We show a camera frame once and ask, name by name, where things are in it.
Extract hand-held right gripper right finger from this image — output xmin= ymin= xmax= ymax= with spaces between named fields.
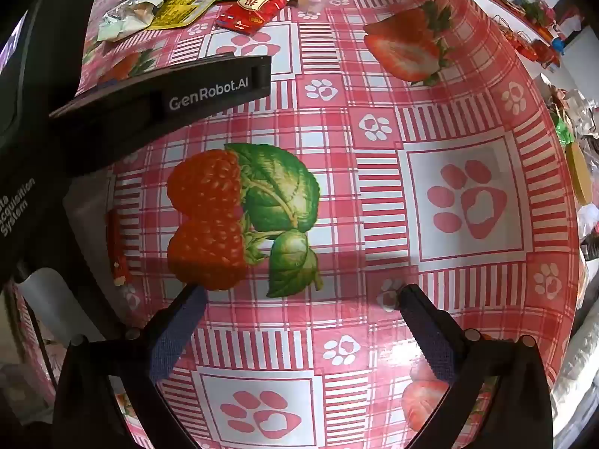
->
xmin=397 ymin=284 xmax=554 ymax=449

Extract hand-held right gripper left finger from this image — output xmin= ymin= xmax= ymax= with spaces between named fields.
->
xmin=51 ymin=282 xmax=207 ymax=449

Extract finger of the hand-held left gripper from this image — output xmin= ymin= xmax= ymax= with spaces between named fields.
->
xmin=49 ymin=55 xmax=273 ymax=165

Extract yellow snack packet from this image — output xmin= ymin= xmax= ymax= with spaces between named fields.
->
xmin=147 ymin=0 xmax=230 ymax=31

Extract silver green snack packet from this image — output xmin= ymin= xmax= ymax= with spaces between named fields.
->
xmin=96 ymin=0 xmax=171 ymax=43

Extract large red snack packet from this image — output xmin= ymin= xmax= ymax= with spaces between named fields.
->
xmin=215 ymin=0 xmax=302 ymax=36

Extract strawberry print tablecloth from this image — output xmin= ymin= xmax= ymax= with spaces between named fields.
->
xmin=14 ymin=0 xmax=586 ymax=449

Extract white foam sheet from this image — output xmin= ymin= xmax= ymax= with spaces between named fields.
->
xmin=547 ymin=309 xmax=599 ymax=449

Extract yellow round board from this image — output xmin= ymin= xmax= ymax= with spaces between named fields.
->
xmin=564 ymin=143 xmax=594 ymax=204

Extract green bag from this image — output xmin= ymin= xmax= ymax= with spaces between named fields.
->
xmin=554 ymin=112 xmax=575 ymax=148

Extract red decorations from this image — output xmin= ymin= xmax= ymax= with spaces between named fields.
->
xmin=496 ymin=14 xmax=562 ymax=68

